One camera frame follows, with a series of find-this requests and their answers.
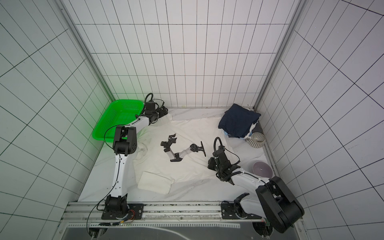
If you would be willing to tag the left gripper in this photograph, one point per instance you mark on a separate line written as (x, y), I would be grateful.
(162, 110)

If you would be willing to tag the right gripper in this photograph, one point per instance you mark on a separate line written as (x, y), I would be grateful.
(213, 162)

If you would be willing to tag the green plastic basket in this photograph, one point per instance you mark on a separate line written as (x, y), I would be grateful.
(120, 112)

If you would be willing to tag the white t shirt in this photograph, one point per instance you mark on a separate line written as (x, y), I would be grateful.
(154, 170)

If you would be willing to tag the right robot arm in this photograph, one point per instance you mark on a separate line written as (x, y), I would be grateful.
(267, 201)

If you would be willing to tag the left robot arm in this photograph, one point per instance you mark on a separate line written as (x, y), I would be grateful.
(124, 145)

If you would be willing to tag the grey round dish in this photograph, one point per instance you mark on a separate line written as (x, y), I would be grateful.
(263, 170)

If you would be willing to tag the folded light blue shirt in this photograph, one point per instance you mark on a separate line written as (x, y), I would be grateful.
(254, 128)

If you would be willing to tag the ribbed white cup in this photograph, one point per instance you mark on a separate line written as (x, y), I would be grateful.
(256, 140)

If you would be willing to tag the folded navy t shirt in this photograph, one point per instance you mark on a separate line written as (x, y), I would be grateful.
(237, 121)

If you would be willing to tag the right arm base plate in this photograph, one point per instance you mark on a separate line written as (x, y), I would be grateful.
(233, 211)

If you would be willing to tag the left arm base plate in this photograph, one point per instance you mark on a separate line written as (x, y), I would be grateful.
(128, 212)

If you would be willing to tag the aluminium mounting rail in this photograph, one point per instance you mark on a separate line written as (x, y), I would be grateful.
(156, 214)

